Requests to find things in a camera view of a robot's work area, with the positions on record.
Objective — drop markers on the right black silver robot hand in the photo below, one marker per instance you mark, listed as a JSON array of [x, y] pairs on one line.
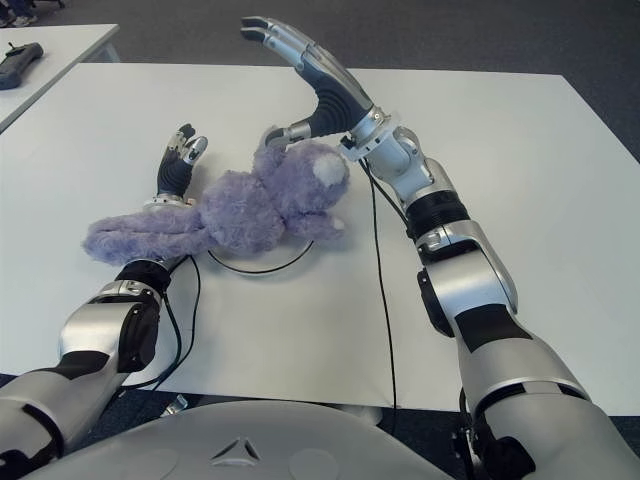
[[335, 105]]

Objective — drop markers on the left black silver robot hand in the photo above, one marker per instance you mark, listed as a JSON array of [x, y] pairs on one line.
[[172, 175]]

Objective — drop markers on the purple plush bunny doll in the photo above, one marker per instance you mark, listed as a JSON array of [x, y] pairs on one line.
[[250, 210]]

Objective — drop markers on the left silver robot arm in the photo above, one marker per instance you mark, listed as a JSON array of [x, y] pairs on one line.
[[100, 325]]

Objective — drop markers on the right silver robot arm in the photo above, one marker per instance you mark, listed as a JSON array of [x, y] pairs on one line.
[[465, 290]]

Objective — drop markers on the white plate with black rim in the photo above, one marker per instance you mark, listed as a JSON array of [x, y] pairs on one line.
[[260, 263]]

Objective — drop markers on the white side table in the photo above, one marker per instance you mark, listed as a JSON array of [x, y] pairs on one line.
[[70, 45]]

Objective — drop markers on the black handheld remote controller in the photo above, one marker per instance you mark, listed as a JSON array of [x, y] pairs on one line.
[[20, 62]]

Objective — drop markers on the pair of sneakers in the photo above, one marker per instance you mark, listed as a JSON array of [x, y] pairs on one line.
[[22, 21]]

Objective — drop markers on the metal clamp under table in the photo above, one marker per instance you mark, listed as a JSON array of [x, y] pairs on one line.
[[176, 404]]

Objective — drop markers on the grey robot torso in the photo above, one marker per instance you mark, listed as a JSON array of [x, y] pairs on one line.
[[240, 435]]

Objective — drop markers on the white table leg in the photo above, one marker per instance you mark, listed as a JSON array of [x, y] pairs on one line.
[[369, 414]]

